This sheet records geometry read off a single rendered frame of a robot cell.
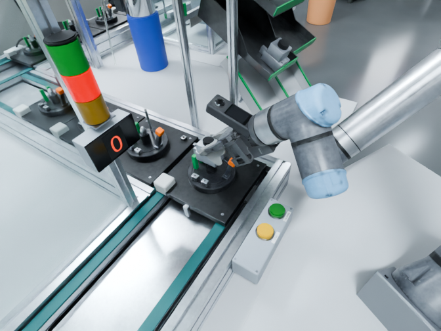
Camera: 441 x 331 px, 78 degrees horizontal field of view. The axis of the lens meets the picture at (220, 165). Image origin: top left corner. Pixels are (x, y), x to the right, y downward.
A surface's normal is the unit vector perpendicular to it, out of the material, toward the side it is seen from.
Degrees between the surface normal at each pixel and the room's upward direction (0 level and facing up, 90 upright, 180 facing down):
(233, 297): 0
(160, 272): 0
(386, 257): 0
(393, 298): 90
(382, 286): 90
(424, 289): 29
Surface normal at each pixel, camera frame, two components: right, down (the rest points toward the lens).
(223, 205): -0.05, -0.69
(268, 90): 0.48, -0.16
